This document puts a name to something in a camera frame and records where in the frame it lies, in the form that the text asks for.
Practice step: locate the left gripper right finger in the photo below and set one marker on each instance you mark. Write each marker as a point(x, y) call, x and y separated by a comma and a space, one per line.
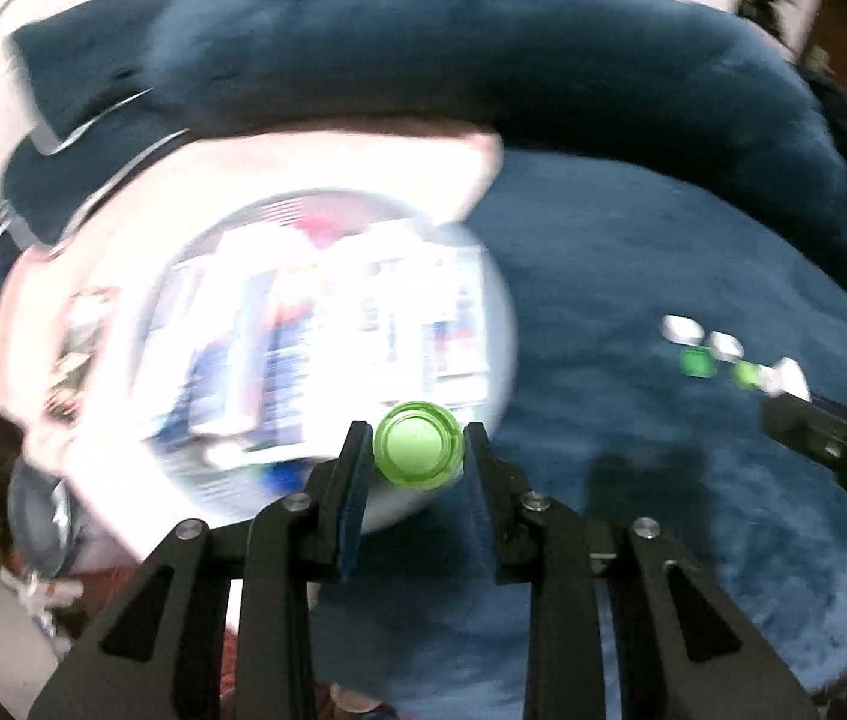
point(684, 650)

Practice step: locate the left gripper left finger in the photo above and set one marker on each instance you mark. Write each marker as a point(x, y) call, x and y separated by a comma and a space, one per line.
point(156, 650)

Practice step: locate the green bottle cap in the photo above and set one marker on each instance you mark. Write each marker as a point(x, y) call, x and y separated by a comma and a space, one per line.
point(697, 362)
point(747, 375)
point(419, 445)

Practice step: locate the white bottle cap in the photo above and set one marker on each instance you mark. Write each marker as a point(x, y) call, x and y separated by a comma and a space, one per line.
point(682, 330)
point(724, 347)
point(785, 377)

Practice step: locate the dark blue velvet blanket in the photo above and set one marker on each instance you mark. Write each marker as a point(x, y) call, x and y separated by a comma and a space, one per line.
point(659, 160)

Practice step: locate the pink towel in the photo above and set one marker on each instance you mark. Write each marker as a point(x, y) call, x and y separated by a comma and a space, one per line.
point(69, 319)

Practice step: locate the grey mesh round basket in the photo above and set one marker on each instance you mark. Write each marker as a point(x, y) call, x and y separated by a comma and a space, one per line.
point(275, 329)

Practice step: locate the dark blue pillow white piping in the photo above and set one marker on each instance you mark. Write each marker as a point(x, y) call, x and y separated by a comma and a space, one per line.
point(42, 197)
point(85, 90)

